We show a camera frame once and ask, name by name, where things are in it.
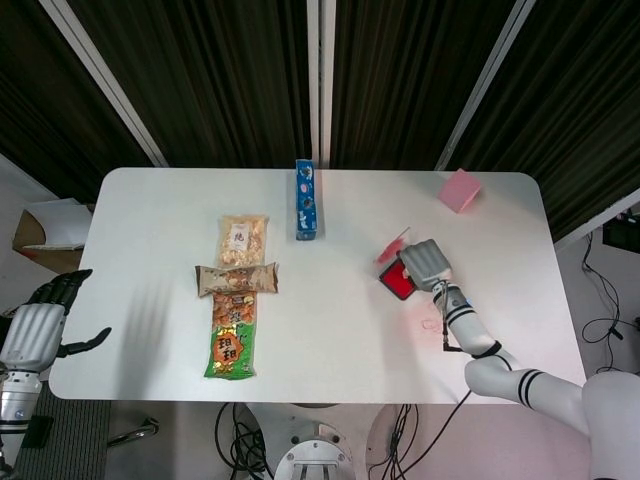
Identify green orange cracker bag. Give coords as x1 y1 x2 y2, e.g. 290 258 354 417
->
203 292 259 380

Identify black electronic box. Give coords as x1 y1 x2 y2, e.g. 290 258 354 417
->
602 219 640 247

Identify red ink pad case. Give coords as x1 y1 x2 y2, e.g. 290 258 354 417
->
373 227 417 303

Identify black cable bundle under table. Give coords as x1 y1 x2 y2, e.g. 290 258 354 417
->
214 402 275 480

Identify thin black floor cables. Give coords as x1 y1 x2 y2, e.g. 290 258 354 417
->
579 232 640 374

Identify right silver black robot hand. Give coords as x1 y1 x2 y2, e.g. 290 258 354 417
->
399 239 455 293

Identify white partition post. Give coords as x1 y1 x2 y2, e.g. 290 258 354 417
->
39 0 169 169
305 0 337 169
433 0 539 171

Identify black cables beside robot base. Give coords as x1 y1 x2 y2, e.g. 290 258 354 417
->
382 403 422 480

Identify dark pleated curtain panel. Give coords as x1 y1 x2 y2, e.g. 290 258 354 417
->
64 0 314 169
0 0 154 201
329 0 516 171
449 0 640 241

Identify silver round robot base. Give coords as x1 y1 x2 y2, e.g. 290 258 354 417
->
272 439 371 480

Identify clear beige cracker bag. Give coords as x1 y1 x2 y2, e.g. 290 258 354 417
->
218 214 270 269

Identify blue upright snack box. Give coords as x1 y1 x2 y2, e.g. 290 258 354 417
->
293 158 321 243

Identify chrome chair leg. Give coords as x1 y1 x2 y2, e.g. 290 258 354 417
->
107 417 161 448

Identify pink sticky note block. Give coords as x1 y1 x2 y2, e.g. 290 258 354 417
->
438 168 483 215

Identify brown snack bar wrapper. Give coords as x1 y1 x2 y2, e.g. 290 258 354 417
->
193 262 279 299

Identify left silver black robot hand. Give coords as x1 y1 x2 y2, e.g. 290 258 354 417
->
0 268 113 374

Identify black ribbed floor mat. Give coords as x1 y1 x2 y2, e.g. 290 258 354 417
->
22 399 114 480

